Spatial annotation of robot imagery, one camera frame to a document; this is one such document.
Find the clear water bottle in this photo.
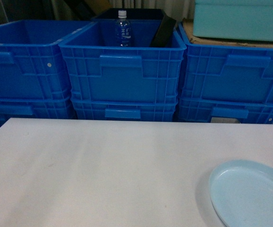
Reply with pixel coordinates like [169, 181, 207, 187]
[115, 9, 132, 47]

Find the blue crate upper left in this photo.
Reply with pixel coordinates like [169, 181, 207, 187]
[0, 20, 88, 100]

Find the blue crate lower middle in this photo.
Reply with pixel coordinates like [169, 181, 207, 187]
[71, 99, 178, 122]

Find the teal foam block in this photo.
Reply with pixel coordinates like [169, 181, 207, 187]
[193, 0, 273, 42]

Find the blue crate upper right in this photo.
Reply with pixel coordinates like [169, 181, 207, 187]
[178, 22, 273, 105]

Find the blue crate upper middle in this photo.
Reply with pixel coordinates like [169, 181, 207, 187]
[59, 20, 186, 104]

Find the blue crate lower right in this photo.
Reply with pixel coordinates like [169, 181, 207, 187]
[177, 98, 273, 124]

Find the blue crate lower left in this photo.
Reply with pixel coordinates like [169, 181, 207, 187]
[0, 97, 77, 127]

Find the black plastic tray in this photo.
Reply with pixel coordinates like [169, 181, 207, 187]
[150, 15, 176, 48]

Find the light blue oval tray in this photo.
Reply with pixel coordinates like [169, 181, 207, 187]
[209, 160, 273, 227]

